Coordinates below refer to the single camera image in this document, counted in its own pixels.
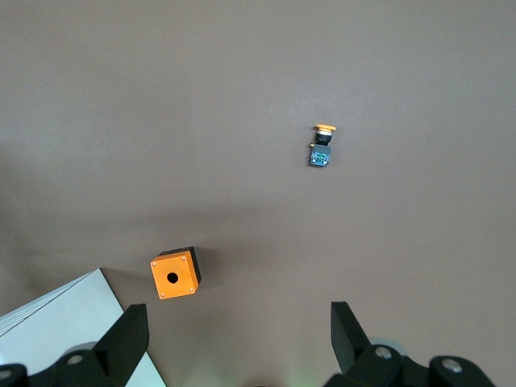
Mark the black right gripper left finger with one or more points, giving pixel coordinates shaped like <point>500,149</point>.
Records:
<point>121,346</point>

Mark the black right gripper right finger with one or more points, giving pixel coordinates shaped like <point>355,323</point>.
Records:
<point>350,346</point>

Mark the white drawer cabinet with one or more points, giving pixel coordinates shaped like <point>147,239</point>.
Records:
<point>60,322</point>

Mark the orange mushroom push button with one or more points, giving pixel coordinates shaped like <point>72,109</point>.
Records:
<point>321,157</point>

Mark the brown table cover sheet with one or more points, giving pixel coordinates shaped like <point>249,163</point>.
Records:
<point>242,121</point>

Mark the orange button enclosure box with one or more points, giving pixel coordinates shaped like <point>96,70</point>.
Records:
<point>183,268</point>

